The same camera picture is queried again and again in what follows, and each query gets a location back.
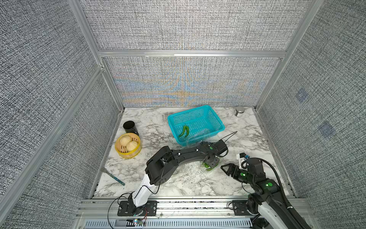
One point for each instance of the black mug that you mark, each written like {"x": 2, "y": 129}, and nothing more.
{"x": 130, "y": 127}

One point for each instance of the pale steamed bun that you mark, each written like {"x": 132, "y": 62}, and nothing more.
{"x": 124, "y": 140}

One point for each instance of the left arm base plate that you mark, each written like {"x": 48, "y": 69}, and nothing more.
{"x": 128, "y": 209}

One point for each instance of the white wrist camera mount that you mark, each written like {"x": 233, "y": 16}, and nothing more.
{"x": 242, "y": 157}

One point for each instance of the small metal tin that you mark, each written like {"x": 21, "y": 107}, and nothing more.
{"x": 239, "y": 110}

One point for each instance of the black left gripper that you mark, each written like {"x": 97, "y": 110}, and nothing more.
{"x": 215, "y": 163}

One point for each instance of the teal plastic basket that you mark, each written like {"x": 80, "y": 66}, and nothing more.
{"x": 203, "y": 123}

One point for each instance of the bunch of green peppers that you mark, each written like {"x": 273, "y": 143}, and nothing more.
{"x": 207, "y": 166}

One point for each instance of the teal handled utensil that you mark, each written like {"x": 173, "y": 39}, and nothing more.
{"x": 104, "y": 170}

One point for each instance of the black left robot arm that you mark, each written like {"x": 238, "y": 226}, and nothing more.
{"x": 161, "y": 166}

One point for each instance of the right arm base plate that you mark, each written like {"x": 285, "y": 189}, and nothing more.
{"x": 240, "y": 208}

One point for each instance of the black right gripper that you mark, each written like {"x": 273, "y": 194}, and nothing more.
{"x": 231, "y": 167}

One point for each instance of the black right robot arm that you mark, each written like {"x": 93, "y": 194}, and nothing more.
{"x": 268, "y": 203}

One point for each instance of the yellow bamboo steamer basket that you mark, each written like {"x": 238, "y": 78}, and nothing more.
{"x": 122, "y": 151}

